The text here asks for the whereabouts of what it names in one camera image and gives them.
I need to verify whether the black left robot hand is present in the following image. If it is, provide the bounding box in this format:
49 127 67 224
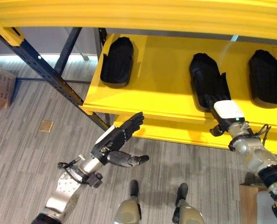
90 112 150 168

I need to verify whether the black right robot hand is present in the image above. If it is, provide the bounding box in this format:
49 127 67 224
204 93 246 137

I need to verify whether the black sole-shaped part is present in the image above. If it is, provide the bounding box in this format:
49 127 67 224
189 53 232 112
248 49 277 109
100 36 135 89

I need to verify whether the yellow shelf rack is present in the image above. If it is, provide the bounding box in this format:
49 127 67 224
0 0 277 157

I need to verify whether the silver left robot leg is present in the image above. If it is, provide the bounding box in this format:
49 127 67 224
114 179 143 224

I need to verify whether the silver robot leg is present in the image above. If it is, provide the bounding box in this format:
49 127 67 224
172 182 206 224
114 179 143 224

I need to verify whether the brass floor plate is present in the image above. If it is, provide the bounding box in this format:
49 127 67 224
39 120 54 133

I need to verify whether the dark blue rack upright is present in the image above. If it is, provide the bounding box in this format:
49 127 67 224
0 23 111 131

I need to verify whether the silver right robot leg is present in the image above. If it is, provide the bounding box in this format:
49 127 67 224
172 182 206 224

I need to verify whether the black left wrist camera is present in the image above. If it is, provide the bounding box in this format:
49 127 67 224
82 172 104 189

